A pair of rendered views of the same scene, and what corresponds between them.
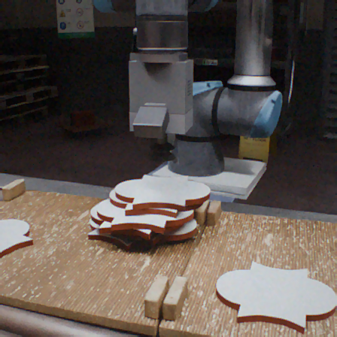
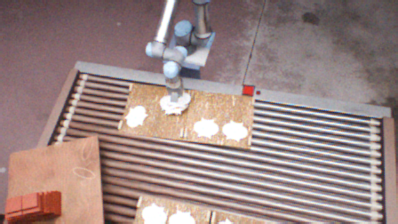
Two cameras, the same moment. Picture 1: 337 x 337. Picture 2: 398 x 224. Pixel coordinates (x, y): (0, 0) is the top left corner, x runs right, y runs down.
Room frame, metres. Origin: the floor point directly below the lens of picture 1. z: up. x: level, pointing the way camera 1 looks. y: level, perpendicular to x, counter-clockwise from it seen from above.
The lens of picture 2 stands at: (-0.26, -0.12, 2.80)
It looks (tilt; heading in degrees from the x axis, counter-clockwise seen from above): 65 degrees down; 0
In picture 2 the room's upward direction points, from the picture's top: 8 degrees counter-clockwise
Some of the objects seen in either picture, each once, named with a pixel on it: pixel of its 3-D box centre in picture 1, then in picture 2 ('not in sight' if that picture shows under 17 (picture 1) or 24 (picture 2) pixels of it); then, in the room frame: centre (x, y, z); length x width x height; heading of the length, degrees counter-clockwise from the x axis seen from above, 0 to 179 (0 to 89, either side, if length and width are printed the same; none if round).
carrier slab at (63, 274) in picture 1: (68, 241); (156, 111); (0.64, 0.16, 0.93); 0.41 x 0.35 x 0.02; 74
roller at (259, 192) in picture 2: not in sight; (202, 180); (0.16, -0.08, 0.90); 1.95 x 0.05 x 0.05; 71
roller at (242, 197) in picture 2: not in sight; (201, 189); (0.12, -0.06, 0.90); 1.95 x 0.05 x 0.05; 71
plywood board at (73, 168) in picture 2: not in sight; (55, 187); (0.22, 0.73, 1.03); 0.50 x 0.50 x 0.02; 5
